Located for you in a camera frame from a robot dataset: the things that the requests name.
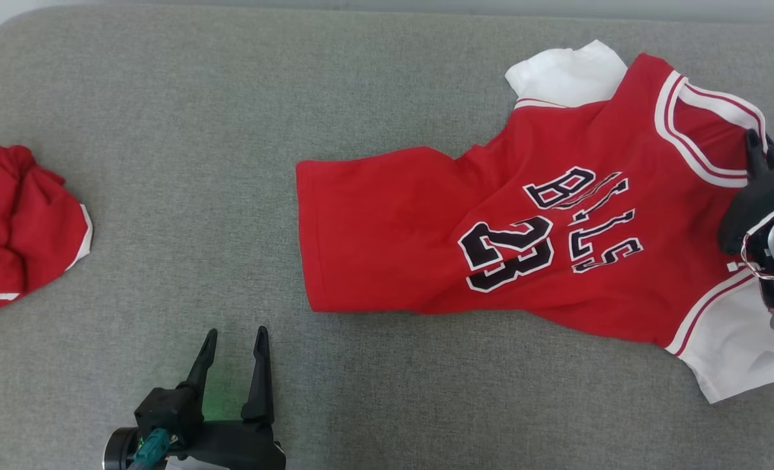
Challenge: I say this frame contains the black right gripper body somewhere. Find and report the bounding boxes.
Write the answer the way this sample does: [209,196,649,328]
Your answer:
[719,166,774,256]

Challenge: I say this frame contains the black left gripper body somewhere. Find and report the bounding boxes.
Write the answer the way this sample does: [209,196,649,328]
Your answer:
[168,418,287,470]

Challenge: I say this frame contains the red shorts white trim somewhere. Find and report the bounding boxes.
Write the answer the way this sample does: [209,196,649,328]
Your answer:
[0,145,94,317]

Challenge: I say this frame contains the red basketball jersey white sleeves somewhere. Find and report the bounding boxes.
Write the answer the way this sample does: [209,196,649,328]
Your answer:
[296,40,774,404]

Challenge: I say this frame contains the teal left camera connector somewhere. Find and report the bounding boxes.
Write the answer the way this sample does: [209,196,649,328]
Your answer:
[128,428,174,470]

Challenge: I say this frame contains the thin right gripper cable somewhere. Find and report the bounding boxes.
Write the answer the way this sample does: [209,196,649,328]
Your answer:
[739,228,774,314]

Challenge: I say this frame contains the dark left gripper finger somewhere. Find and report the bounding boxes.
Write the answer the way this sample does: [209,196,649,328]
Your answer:
[241,326,275,424]
[185,328,219,392]

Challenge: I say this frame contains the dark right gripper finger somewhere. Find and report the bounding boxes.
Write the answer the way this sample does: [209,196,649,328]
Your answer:
[745,129,774,183]

